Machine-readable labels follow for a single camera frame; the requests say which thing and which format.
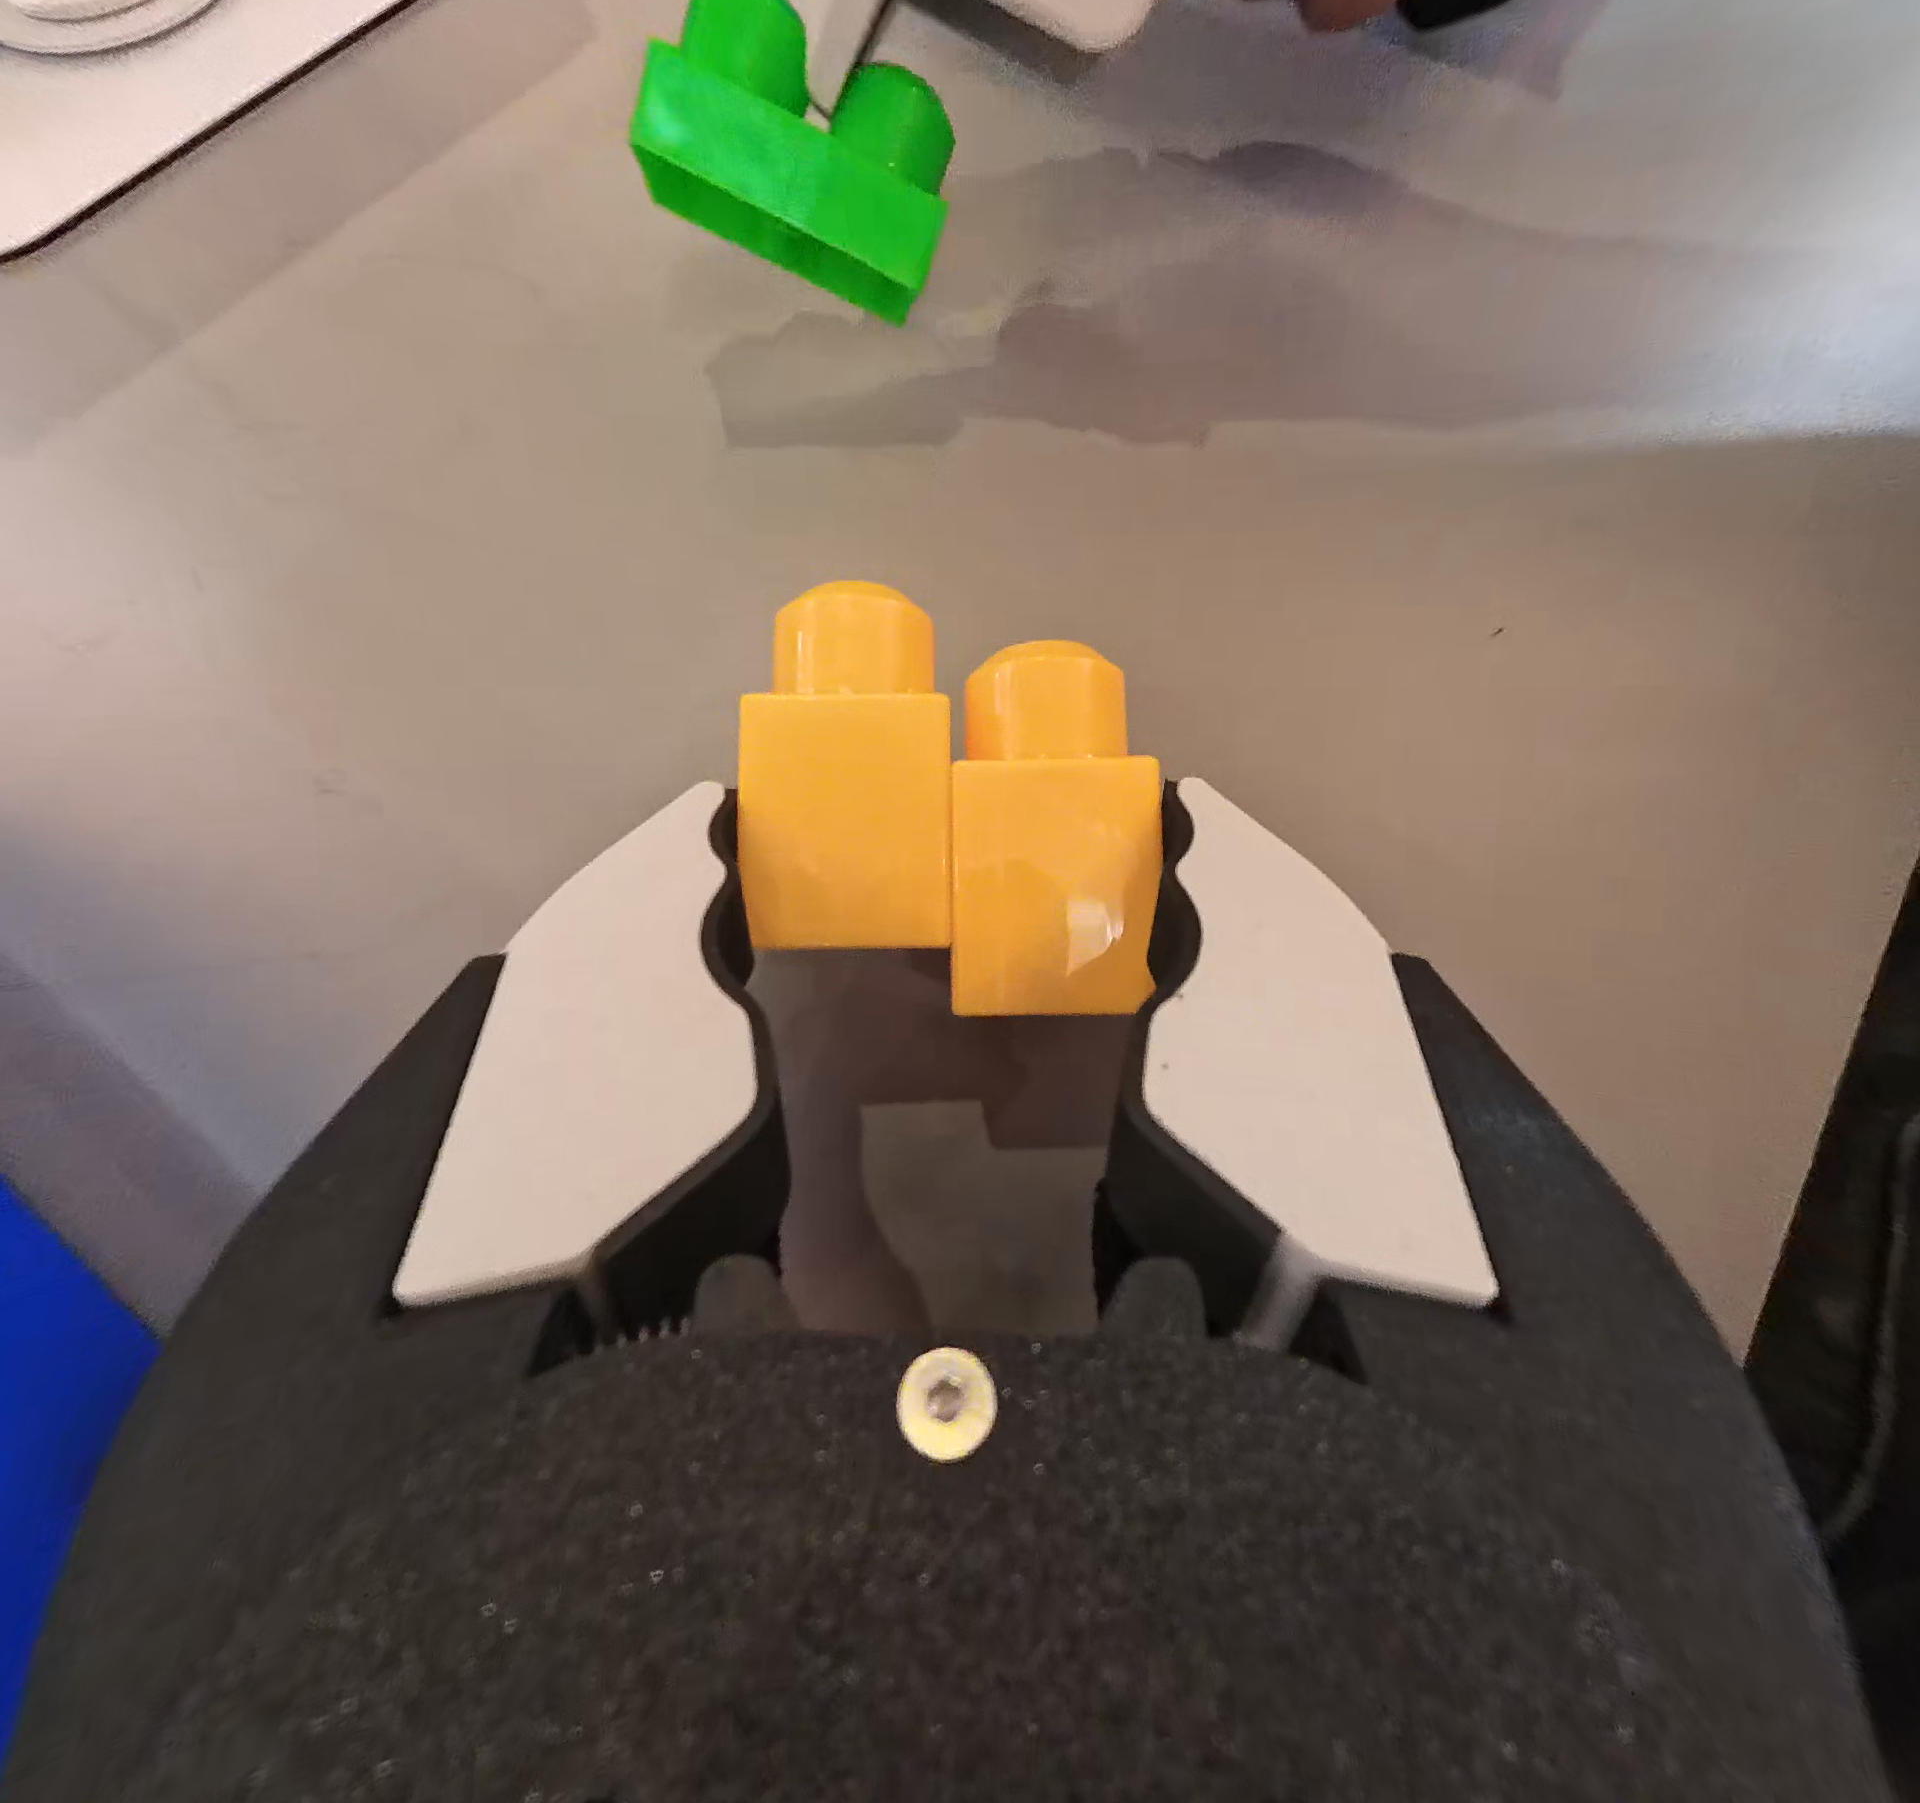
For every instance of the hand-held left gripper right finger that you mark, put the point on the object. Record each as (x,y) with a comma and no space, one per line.
(1306,1082)

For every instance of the green toy block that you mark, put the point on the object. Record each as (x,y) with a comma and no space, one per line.
(779,184)

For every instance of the yellow toy block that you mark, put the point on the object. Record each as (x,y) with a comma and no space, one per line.
(840,828)
(1049,872)

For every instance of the grey desk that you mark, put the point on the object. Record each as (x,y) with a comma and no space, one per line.
(1352,634)

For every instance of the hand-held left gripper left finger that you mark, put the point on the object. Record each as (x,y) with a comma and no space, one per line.
(601,1082)

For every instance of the blue plastic storage bin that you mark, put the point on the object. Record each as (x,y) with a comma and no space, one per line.
(60,1384)

